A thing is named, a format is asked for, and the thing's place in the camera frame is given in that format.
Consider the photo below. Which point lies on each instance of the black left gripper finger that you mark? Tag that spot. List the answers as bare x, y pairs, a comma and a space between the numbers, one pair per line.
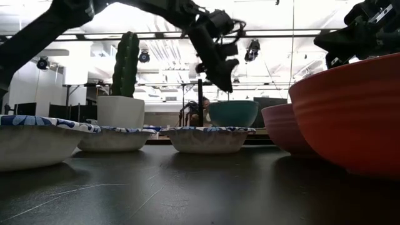
225, 81
232, 65

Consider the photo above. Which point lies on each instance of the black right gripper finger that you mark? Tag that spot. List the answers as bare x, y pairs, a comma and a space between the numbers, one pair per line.
339, 60

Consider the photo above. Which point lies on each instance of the blue patterned paper bowl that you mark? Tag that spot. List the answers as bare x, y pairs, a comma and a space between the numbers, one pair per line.
34, 143
115, 140
207, 142

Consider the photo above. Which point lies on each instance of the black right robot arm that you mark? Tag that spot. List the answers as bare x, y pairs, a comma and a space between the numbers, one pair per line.
390, 43

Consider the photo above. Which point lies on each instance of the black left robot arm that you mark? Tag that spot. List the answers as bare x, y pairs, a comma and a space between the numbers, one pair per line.
37, 34

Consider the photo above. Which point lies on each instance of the black ceiling spotlight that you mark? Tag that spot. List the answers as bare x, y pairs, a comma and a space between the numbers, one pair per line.
42, 63
144, 57
252, 50

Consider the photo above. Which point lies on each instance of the teal plastic bowl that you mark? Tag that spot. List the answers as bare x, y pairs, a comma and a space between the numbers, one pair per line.
233, 114

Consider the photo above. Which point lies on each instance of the person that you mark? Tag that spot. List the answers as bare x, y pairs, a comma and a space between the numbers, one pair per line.
206, 112

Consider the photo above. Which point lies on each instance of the large dark background screen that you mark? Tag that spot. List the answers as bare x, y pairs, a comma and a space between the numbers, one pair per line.
270, 103

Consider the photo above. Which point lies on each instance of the red plastic bowl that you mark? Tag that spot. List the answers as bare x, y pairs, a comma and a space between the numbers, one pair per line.
350, 118

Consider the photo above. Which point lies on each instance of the pink plastic bowl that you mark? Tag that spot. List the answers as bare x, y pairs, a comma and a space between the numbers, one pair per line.
281, 128

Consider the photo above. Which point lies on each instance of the green cactus plant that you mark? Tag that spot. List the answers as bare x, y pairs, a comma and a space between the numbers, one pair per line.
125, 65

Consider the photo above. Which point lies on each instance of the white hexagonal plant pot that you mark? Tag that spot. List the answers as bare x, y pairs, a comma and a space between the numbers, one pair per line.
120, 112

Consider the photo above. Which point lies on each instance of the black table mat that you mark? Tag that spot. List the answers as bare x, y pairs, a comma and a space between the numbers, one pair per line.
187, 187

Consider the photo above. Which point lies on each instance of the dark background monitor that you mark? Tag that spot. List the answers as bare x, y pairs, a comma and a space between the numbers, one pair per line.
26, 109

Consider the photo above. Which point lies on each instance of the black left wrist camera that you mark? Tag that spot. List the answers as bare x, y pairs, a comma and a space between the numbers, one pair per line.
220, 22

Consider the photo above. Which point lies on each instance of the black metal table frame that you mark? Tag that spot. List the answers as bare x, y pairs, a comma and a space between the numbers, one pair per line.
200, 103

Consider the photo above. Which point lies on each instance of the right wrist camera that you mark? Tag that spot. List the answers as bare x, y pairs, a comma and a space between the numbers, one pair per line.
379, 14

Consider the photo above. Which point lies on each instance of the black overhead rail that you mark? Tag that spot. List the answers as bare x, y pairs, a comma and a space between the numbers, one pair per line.
162, 35

